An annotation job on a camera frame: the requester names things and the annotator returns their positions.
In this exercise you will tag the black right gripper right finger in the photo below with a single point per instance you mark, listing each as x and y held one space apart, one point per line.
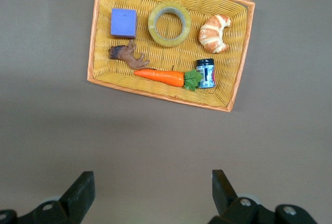
225 200

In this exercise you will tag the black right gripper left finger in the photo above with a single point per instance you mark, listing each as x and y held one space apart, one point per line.
77 198

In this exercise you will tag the yellow wicker basket orange rim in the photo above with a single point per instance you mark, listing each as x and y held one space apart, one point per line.
168 55

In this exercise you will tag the toy croissant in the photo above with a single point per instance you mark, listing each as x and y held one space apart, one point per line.
212 34

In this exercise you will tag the purple foam cube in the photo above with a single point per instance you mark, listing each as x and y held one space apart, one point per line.
123 23

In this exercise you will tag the brown chocolate pastry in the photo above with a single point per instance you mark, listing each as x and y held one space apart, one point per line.
129 58

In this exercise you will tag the orange toy carrot green leaves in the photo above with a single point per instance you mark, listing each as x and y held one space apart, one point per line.
163 76

